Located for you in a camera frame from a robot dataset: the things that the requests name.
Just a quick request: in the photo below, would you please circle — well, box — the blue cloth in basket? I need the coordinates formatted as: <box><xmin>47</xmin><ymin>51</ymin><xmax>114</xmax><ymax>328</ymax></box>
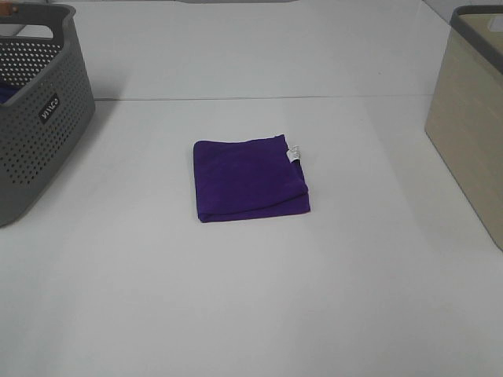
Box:
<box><xmin>0</xmin><ymin>82</ymin><xmax>20</xmax><ymax>104</ymax></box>

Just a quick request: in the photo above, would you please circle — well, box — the purple towel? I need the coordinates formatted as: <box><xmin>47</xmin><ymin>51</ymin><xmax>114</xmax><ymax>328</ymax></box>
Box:
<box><xmin>193</xmin><ymin>134</ymin><xmax>310</xmax><ymax>223</ymax></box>

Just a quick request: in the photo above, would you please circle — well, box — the grey perforated plastic basket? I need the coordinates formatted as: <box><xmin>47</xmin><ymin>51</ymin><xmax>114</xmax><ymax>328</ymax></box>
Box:
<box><xmin>1</xmin><ymin>1</ymin><xmax>95</xmax><ymax>226</ymax></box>

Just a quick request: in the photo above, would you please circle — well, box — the beige storage basket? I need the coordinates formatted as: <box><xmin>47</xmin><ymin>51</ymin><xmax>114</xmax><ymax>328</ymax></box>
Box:
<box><xmin>424</xmin><ymin>5</ymin><xmax>502</xmax><ymax>247</ymax></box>

